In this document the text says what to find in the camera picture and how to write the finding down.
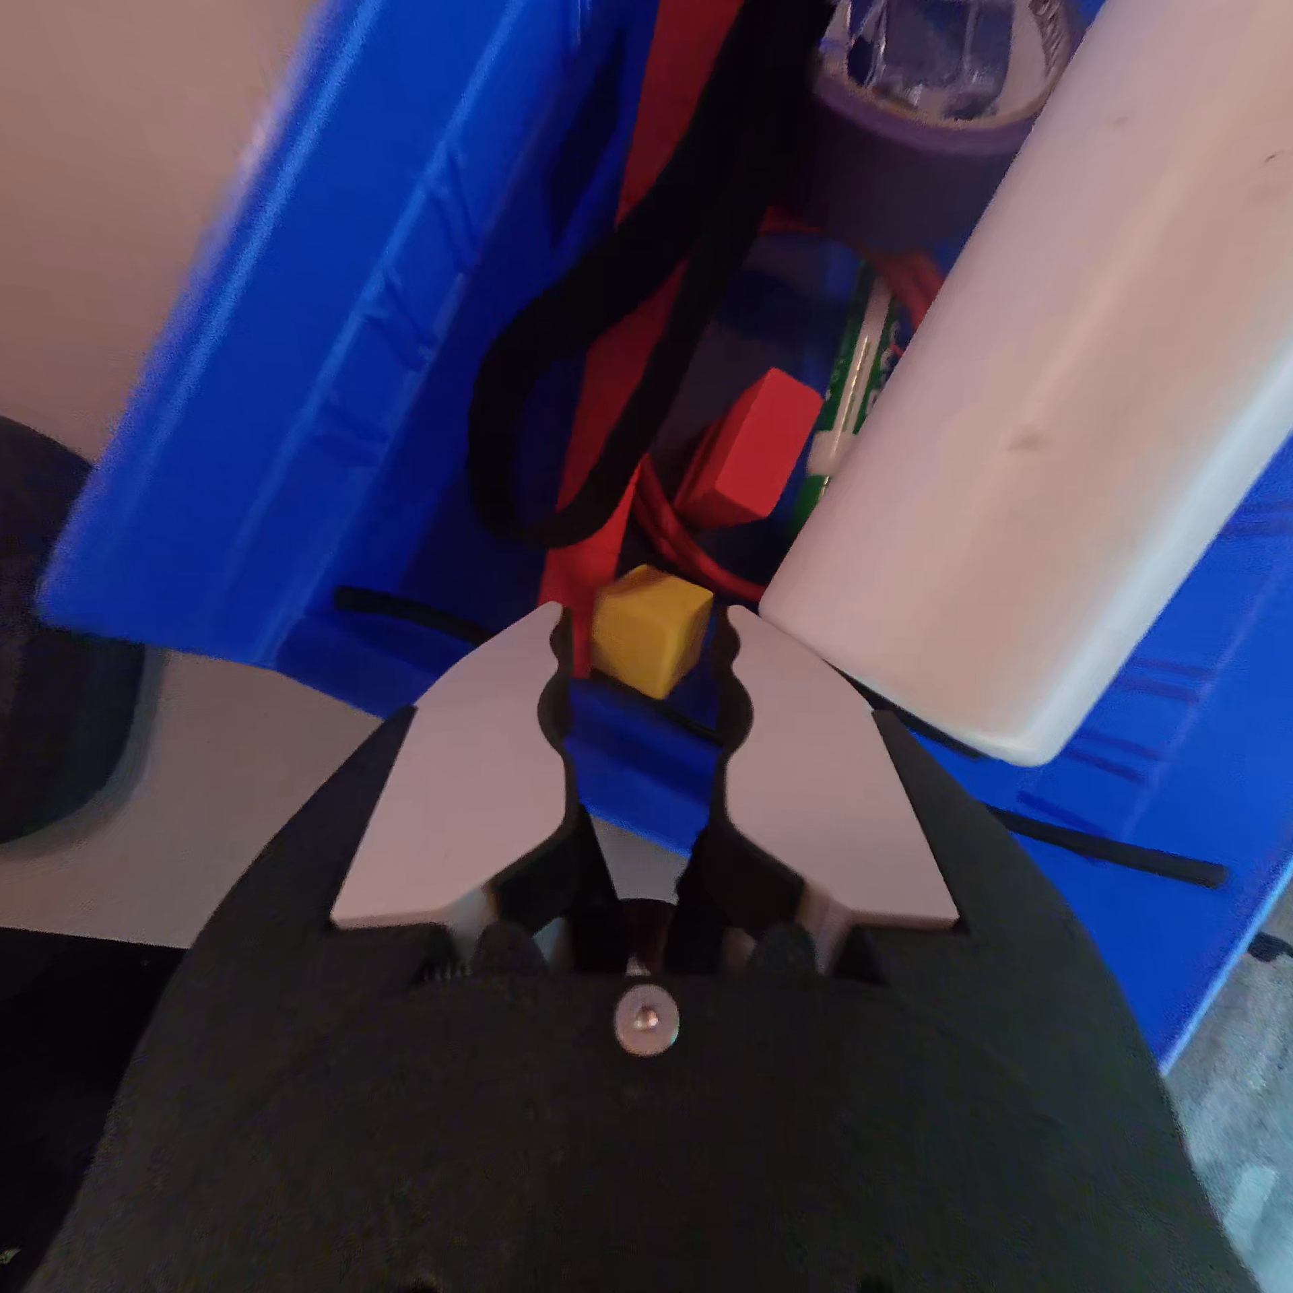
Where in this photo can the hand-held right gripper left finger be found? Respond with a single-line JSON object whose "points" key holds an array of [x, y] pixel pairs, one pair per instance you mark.
{"points": [[472, 776]]}

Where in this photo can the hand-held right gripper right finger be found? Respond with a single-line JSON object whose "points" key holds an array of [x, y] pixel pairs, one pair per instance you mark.
{"points": [[827, 798]]}

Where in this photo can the yellow cube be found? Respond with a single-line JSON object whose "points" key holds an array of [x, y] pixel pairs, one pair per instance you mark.
{"points": [[647, 633]]}

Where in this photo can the blue plastic bin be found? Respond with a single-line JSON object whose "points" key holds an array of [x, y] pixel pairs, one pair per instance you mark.
{"points": [[333, 353]]}

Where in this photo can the red block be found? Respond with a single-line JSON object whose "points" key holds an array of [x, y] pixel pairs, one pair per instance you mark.
{"points": [[756, 444]]}

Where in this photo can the green marker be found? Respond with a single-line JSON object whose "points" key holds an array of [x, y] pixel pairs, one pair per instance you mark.
{"points": [[857, 373]]}

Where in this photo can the white foam cylinder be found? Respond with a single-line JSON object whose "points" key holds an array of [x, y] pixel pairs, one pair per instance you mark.
{"points": [[1039, 406]]}

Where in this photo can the purple tape roll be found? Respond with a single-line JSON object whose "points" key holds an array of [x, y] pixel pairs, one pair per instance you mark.
{"points": [[889, 171]]}

